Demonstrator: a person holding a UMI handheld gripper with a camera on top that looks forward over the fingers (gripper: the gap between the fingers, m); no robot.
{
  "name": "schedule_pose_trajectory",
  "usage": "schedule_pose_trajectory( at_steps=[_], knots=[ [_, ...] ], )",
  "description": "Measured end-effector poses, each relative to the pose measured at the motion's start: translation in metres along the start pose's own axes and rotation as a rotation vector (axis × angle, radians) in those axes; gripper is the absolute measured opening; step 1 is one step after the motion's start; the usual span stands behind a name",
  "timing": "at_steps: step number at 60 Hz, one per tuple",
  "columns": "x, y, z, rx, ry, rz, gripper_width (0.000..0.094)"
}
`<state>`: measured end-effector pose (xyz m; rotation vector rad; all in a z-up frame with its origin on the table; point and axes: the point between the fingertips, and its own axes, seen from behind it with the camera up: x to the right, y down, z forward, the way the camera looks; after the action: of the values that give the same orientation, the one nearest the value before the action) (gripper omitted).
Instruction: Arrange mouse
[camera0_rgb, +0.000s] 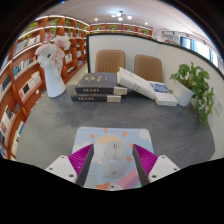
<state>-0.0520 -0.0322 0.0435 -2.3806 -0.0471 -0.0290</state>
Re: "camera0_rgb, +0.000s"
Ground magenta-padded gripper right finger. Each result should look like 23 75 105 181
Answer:
132 143 182 187

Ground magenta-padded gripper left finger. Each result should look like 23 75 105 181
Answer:
44 143 95 187

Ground white computer mouse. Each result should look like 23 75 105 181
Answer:
101 141 128 178

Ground cloud and sun mouse pad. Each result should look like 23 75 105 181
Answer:
71 126 155 191

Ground white and blue book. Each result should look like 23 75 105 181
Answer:
148 81 179 107

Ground thick white book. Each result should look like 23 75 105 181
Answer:
116 66 158 101

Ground green plant in white pot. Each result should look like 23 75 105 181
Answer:
169 62 215 124

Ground tan upholstered chair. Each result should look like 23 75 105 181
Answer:
95 49 127 74
134 54 164 84

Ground orange wooden bookshelf unit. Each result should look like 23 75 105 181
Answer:
0 14 91 161

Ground pink and white flowers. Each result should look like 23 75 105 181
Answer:
34 32 72 70

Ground window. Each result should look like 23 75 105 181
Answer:
161 30 223 71

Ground ceiling lights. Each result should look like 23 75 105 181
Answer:
110 10 134 22

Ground orange wall shelf with plants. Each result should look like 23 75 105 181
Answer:
89 22 154 37

